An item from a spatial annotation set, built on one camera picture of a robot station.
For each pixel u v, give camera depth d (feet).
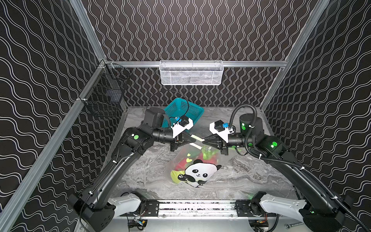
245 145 1.58
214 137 1.84
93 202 1.23
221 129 1.60
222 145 1.74
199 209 2.50
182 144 1.86
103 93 3.06
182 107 3.82
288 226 2.29
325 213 1.27
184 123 1.64
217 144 1.79
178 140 1.72
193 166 2.18
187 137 1.91
